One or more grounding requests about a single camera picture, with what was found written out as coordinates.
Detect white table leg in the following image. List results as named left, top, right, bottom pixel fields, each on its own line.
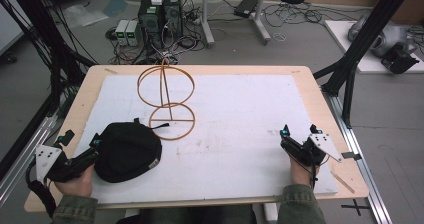
left=262, top=202, right=280, bottom=224

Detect black frame post with cables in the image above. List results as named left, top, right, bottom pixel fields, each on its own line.
left=0, top=0, right=98, bottom=182

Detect grey bench power supply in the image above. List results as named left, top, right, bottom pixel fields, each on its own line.
left=125, top=19, right=142, bottom=47
left=114, top=19, right=130, bottom=47

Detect black floor cables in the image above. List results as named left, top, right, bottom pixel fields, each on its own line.
left=261, top=0, right=364, bottom=29

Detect black gripper strap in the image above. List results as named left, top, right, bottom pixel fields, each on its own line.
left=25, top=159, right=58, bottom=219

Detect clear plastic sheet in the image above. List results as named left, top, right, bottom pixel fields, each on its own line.
left=62, top=3, right=110, bottom=29

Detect person's right hand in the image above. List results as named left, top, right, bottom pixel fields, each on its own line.
left=288, top=157, right=321, bottom=187

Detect black tape piece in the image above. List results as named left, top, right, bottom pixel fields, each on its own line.
left=340, top=151, right=363, bottom=161

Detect black tape cross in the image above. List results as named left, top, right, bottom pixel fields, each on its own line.
left=340, top=198, right=372, bottom=217

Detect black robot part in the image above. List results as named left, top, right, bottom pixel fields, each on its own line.
left=380, top=43, right=421, bottom=75

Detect white foam mat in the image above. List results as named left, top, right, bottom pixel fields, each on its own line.
left=73, top=73, right=339, bottom=204

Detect white platform board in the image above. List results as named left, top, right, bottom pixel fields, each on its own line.
left=324, top=19, right=424, bottom=75

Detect aluminium frame rail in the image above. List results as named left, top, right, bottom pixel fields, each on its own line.
left=0, top=113, right=65, bottom=207
left=320, top=86, right=395, bottom=224

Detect grey robot shell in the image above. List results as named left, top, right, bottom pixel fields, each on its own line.
left=347, top=13, right=410, bottom=59

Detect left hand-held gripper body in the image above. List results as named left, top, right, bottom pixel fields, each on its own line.
left=34, top=144, right=100, bottom=184

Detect tangle of floor cables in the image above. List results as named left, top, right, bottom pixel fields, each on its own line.
left=105, top=15, right=208, bottom=66

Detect person's left hand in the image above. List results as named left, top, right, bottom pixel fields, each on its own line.
left=54, top=165, right=96, bottom=197

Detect white cable coil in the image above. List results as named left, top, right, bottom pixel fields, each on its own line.
left=272, top=31, right=288, bottom=43

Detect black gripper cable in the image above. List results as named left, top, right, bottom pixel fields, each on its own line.
left=309, top=155, right=331, bottom=190

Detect wooden ring hat stand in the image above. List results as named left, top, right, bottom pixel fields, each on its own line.
left=136, top=57, right=197, bottom=142

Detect black cap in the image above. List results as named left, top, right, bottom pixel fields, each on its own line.
left=93, top=117, right=171, bottom=184

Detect grey desk leg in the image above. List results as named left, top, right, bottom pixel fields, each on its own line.
left=252, top=0, right=273, bottom=46
left=199, top=0, right=217, bottom=49

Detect flat black device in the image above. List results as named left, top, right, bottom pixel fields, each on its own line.
left=233, top=0, right=260, bottom=19

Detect thin wooden stick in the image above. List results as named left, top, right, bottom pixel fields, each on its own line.
left=330, top=171, right=356, bottom=195

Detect black computer tower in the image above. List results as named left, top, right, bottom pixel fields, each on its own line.
left=137, top=0, right=165, bottom=50
left=162, top=0, right=184, bottom=41

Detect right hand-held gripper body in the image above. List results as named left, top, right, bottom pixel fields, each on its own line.
left=280, top=133, right=344, bottom=168

